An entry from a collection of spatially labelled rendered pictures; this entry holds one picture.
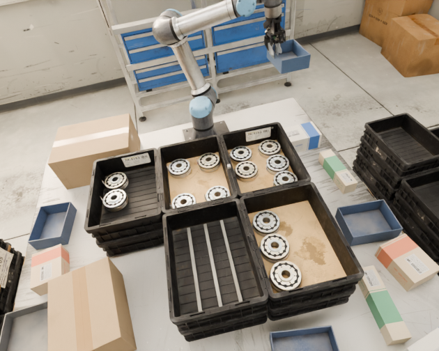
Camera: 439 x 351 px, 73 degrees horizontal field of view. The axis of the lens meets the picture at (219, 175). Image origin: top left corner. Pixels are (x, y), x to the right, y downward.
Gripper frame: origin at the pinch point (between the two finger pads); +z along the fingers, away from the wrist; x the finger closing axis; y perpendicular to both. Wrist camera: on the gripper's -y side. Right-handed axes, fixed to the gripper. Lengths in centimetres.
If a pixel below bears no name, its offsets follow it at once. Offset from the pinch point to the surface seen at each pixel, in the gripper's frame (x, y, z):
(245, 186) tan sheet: -35, 55, 26
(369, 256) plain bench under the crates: 2, 94, 42
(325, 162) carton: 8, 46, 38
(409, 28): 192, -136, 90
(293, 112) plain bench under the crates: 11.7, -4.3, 43.0
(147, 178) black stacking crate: -78, 36, 22
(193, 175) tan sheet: -56, 41, 24
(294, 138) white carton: -1.1, 28.0, 32.8
